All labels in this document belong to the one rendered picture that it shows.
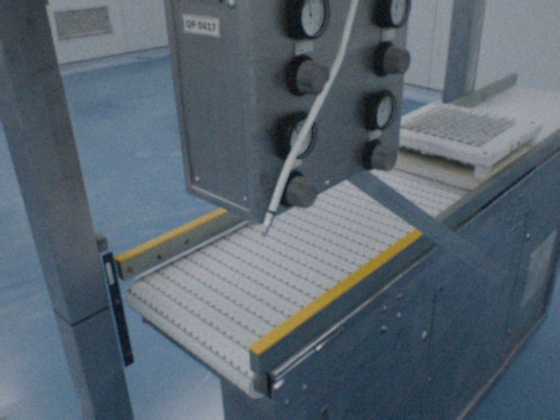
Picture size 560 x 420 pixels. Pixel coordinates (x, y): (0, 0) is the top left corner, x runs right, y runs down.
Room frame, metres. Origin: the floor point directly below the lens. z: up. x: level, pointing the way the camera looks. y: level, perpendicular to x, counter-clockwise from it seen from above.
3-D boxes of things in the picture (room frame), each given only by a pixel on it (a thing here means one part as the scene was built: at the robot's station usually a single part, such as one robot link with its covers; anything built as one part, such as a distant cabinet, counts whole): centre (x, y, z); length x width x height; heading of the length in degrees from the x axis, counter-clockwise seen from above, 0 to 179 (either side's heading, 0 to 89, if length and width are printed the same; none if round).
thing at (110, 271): (0.63, 0.24, 0.75); 0.02 x 0.01 x 0.20; 135
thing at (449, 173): (1.04, -0.37, 0.81); 0.24 x 0.24 x 0.02; 46
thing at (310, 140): (0.43, -0.02, 1.08); 0.04 x 0.01 x 0.04; 135
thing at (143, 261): (1.11, -0.24, 0.82); 1.32 x 0.02 x 0.03; 135
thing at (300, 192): (0.43, -0.02, 1.04); 0.03 x 0.02 x 0.04; 135
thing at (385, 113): (0.52, -0.11, 1.07); 0.04 x 0.01 x 0.04; 135
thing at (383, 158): (0.51, -0.11, 1.03); 0.03 x 0.03 x 0.04; 45
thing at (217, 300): (1.02, -0.34, 0.77); 1.35 x 0.25 x 0.05; 135
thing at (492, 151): (1.04, -0.37, 0.86); 0.25 x 0.24 x 0.02; 46
